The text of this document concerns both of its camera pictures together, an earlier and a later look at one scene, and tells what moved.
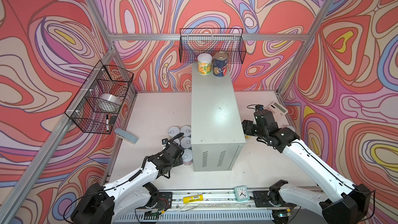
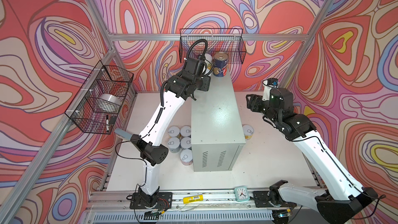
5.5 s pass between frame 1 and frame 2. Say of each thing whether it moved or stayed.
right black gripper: moved
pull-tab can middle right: stayed
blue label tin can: stayed
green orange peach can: stayed
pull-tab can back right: stayed
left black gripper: moved
